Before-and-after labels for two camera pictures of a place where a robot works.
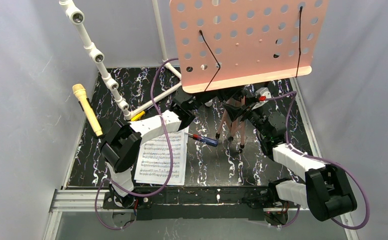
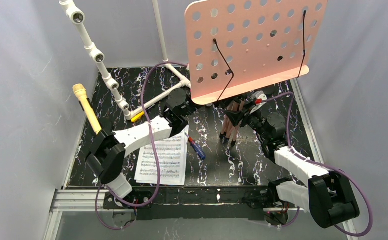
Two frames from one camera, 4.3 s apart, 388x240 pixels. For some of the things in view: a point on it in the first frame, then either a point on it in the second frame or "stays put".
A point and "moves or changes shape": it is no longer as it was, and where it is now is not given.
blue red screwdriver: [204, 139] to [198, 149]
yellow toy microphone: [79, 90] stays put
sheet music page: [153, 162] stays put
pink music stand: [223, 43] moves or changes shape
